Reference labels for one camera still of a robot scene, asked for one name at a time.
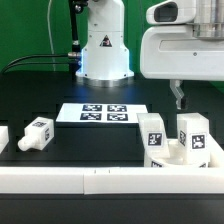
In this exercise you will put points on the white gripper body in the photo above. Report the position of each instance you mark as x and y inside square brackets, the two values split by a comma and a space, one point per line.
[185, 41]

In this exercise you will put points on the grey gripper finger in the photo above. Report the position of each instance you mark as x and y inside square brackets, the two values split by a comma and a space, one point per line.
[175, 86]

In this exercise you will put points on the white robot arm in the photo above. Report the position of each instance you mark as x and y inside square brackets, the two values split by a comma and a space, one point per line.
[105, 59]

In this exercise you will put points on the white marker sheet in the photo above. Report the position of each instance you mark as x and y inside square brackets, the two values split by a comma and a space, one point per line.
[100, 113]

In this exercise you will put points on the white left fence bar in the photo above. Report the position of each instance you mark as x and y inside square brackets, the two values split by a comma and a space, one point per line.
[4, 137]

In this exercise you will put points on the white front fence bar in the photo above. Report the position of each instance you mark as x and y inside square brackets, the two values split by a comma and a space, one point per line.
[57, 180]

